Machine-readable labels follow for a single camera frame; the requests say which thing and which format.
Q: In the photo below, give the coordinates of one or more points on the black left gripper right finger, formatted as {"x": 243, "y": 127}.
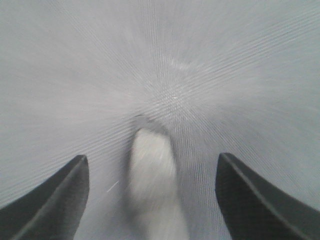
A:
{"x": 255, "y": 209}

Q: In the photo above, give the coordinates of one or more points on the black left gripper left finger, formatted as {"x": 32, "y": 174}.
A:
{"x": 51, "y": 211}

